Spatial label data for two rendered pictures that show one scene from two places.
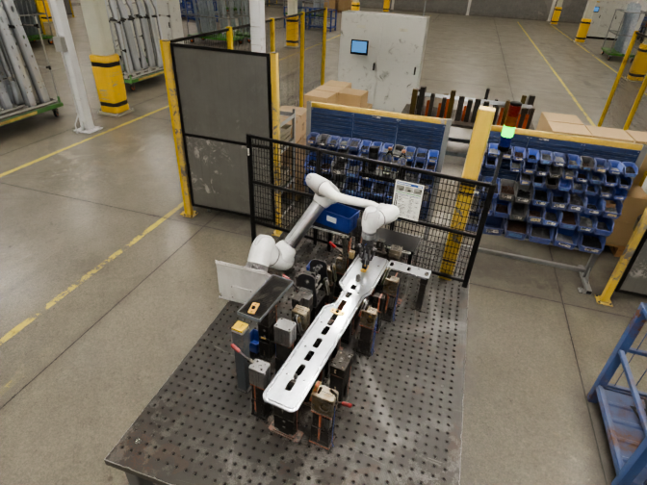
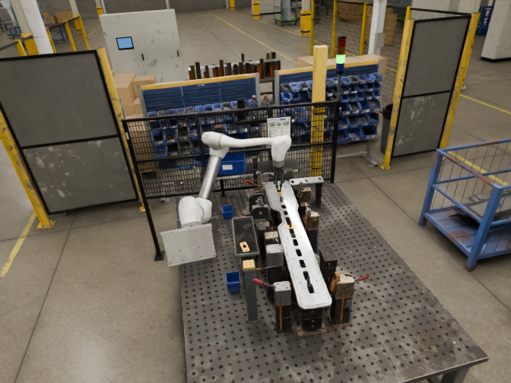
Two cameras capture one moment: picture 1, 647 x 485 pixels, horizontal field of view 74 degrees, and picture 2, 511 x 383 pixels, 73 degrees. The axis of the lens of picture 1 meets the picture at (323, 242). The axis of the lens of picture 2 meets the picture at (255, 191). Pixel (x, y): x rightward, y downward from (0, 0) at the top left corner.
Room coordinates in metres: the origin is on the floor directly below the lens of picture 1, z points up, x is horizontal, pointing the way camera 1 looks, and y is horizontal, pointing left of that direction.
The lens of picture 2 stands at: (0.27, 1.00, 2.52)
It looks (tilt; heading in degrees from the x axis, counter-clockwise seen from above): 32 degrees down; 333
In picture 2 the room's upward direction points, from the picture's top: 4 degrees counter-clockwise
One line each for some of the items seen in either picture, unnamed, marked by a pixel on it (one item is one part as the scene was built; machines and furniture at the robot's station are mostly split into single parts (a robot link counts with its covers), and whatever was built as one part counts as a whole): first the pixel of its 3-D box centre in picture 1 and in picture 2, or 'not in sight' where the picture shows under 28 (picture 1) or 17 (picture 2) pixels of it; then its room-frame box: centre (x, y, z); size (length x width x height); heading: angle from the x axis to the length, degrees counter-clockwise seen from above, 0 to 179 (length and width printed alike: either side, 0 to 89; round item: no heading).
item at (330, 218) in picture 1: (337, 216); (228, 163); (2.88, -0.09, 1.10); 0.30 x 0.17 x 0.13; 58
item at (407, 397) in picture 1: (341, 324); (279, 241); (2.13, -0.15, 0.68); 2.56 x 1.61 x 0.04; 164
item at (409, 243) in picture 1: (359, 231); (249, 169); (2.80, -0.27, 1.02); 0.90 x 0.22 x 0.03; 67
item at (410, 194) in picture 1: (407, 200); (278, 132); (2.80, -0.59, 1.30); 0.23 x 0.02 x 0.31; 67
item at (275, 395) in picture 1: (337, 315); (291, 229); (1.88, -0.10, 1.00); 1.38 x 0.22 x 0.02; 157
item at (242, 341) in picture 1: (243, 359); (251, 293); (1.57, 0.40, 0.92); 0.08 x 0.08 x 0.44; 67
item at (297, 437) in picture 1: (285, 413); (312, 314); (1.32, 0.14, 0.84); 0.18 x 0.06 x 0.29; 67
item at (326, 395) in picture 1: (323, 417); (341, 299); (1.28, -0.05, 0.88); 0.15 x 0.11 x 0.36; 67
